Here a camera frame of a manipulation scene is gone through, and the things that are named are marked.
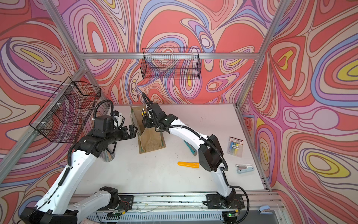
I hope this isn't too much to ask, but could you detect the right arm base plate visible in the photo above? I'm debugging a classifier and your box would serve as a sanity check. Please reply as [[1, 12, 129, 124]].
[[203, 194, 245, 210]]

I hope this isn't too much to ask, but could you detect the blade refill package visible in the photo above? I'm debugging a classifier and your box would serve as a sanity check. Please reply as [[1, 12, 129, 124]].
[[227, 137, 244, 157]]

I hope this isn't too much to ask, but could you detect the orange utility knife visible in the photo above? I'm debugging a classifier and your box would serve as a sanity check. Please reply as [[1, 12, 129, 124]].
[[177, 162, 200, 169]]

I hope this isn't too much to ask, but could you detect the small blue stapler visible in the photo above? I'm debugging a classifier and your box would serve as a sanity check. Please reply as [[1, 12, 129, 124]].
[[258, 205, 272, 215]]

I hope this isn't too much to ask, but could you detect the aluminium front rail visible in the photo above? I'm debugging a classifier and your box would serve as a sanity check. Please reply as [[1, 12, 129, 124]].
[[70, 191, 292, 224]]

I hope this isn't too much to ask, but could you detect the teal utility knife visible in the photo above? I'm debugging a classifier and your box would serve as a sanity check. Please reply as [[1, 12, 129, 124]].
[[185, 141, 197, 156]]

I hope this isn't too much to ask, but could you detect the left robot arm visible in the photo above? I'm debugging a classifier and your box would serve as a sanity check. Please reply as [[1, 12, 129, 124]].
[[20, 115, 138, 224]]

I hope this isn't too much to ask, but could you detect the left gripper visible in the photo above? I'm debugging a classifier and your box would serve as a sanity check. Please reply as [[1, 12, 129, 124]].
[[105, 124, 138, 147]]

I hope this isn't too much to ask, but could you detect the wire basket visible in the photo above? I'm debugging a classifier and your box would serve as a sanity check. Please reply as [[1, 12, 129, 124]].
[[140, 47, 201, 80], [29, 77, 101, 143]]

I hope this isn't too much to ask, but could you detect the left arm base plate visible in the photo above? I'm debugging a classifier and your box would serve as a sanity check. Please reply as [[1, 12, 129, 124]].
[[107, 195, 134, 212]]

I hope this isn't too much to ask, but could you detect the back wire basket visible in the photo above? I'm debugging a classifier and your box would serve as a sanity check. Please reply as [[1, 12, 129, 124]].
[[140, 47, 201, 80]]

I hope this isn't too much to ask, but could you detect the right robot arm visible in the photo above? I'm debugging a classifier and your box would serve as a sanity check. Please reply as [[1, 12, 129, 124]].
[[141, 93, 249, 204]]

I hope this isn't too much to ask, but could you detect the metal cup of pens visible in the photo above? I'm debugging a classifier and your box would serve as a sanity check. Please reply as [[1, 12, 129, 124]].
[[100, 148, 115, 162]]

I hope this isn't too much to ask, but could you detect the left wire basket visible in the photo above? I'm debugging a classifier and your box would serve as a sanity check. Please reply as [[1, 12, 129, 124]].
[[29, 77, 101, 143]]

